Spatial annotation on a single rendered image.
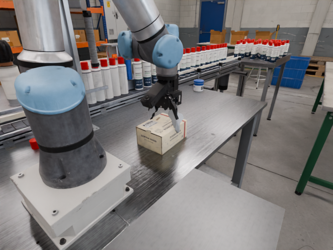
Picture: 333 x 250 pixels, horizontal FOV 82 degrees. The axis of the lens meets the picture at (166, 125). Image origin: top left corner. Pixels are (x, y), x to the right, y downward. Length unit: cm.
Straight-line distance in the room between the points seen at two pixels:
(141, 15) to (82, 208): 41
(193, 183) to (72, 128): 35
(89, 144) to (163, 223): 24
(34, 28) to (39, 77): 13
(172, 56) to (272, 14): 761
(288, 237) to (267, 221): 112
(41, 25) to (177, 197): 51
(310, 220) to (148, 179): 144
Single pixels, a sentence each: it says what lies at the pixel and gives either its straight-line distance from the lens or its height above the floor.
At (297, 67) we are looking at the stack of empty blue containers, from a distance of 513.
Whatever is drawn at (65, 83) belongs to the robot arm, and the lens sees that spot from 41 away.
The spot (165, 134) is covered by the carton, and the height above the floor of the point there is 90.
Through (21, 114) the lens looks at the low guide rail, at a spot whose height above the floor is 91.
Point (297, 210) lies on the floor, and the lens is 186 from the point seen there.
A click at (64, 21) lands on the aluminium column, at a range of 81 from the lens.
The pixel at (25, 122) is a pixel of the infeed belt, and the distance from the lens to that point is 98.
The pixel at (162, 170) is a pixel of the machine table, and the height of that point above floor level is 83.
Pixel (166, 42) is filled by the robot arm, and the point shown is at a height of 120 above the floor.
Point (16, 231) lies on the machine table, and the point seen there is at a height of 83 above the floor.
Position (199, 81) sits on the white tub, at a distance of 135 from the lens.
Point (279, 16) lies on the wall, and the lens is 799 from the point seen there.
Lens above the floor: 123
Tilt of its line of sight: 27 degrees down
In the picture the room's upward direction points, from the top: straight up
